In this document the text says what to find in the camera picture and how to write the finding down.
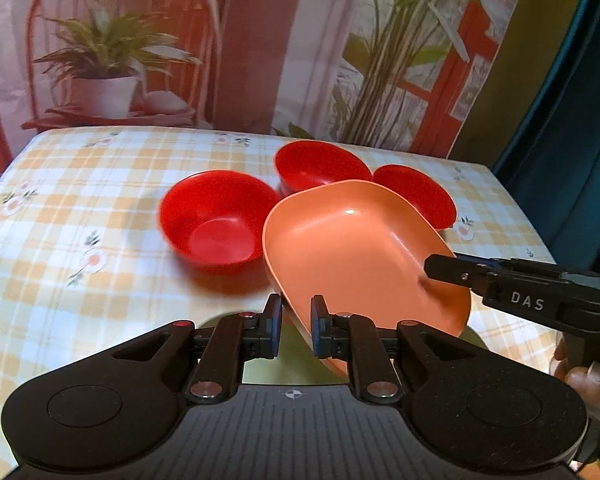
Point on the printed plant chair backdrop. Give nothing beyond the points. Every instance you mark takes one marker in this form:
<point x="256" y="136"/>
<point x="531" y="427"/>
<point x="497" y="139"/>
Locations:
<point x="395" y="74"/>

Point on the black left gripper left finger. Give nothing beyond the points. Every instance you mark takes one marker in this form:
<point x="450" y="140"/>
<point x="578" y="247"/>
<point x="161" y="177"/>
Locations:
<point x="221" y="351"/>

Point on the orange rectangular plastic plate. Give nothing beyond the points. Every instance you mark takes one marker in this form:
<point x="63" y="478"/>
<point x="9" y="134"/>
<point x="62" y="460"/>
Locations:
<point x="362" y="247"/>

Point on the dark teal curtain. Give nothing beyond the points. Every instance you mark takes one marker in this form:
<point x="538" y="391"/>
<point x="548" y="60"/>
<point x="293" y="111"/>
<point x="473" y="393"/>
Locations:
<point x="551" y="167"/>

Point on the person's right hand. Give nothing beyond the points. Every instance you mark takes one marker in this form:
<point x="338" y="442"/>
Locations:
<point x="584" y="380"/>

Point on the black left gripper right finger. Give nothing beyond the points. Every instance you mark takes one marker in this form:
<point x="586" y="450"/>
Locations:
<point x="366" y="349"/>

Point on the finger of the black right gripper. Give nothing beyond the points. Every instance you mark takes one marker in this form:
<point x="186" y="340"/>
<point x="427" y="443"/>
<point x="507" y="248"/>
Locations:
<point x="462" y="270"/>

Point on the red plastic bowl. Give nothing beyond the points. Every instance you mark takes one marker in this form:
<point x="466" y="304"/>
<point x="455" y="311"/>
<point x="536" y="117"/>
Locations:
<point x="214" y="220"/>
<point x="307" y="164"/>
<point x="425" y="194"/>

